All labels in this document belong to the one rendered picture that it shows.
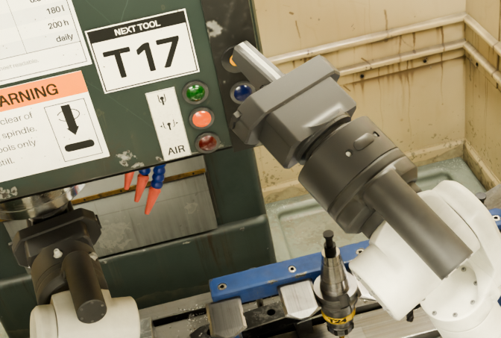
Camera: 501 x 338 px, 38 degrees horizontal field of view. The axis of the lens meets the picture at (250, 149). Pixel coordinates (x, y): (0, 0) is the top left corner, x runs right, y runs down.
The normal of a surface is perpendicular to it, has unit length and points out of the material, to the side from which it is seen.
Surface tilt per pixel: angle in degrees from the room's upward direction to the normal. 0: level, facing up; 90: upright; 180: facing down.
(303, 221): 0
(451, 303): 22
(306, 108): 30
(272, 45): 90
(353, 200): 63
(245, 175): 90
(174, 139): 90
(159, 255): 90
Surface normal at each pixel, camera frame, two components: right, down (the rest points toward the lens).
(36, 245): -0.16, -0.81
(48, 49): 0.18, 0.55
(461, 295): -0.48, -0.61
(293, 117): 0.18, -0.51
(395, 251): -0.15, -0.26
